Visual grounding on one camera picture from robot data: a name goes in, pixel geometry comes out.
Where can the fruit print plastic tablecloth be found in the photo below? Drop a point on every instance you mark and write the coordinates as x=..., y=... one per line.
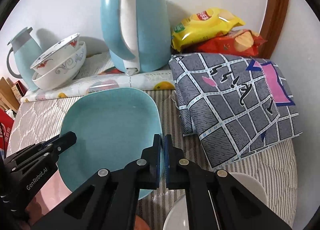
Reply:
x=98, y=73

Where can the light blue thermos jug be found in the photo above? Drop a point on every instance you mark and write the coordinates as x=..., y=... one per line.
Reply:
x=26, y=50

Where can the large white bowl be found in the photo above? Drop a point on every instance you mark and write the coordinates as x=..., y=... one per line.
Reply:
x=178, y=215

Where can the light blue square plate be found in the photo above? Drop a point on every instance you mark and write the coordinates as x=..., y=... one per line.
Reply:
x=112, y=128

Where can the light blue electric kettle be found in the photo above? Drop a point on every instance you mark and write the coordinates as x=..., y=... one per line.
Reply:
x=137, y=34

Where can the lower patterned white bowl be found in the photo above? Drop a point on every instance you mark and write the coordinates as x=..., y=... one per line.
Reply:
x=64, y=72

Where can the small brown clay bowl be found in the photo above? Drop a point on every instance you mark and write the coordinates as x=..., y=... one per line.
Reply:
x=140, y=224

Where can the red carton box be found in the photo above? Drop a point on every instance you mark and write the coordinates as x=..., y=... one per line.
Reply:
x=6, y=128

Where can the patterned white bowl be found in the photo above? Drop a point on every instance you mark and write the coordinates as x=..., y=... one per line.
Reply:
x=55, y=54
x=64, y=72

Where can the red snack bag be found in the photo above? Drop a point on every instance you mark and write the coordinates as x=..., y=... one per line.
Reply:
x=244, y=43

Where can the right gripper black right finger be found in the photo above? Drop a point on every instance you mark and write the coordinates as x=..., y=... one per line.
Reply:
x=215, y=200

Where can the brown cardboard boxes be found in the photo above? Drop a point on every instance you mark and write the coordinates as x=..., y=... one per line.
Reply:
x=11, y=94

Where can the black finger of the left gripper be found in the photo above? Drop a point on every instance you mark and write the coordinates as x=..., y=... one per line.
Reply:
x=49, y=141
x=63, y=143

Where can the striped quilted table cover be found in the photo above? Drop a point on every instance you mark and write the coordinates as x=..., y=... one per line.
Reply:
x=275, y=168

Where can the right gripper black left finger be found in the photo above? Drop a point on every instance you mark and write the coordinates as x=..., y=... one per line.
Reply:
x=108, y=200

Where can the brown wooden door frame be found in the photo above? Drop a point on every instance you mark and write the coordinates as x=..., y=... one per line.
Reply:
x=274, y=18

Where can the grey checked folded cloth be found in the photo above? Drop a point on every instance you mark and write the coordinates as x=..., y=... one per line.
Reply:
x=236, y=106

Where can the yellow snack bag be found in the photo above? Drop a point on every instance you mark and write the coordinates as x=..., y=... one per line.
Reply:
x=203, y=26

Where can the upper patterned white bowl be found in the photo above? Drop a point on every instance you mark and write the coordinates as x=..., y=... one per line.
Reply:
x=55, y=54

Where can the pink square plate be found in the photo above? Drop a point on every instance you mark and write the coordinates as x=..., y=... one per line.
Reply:
x=50, y=195

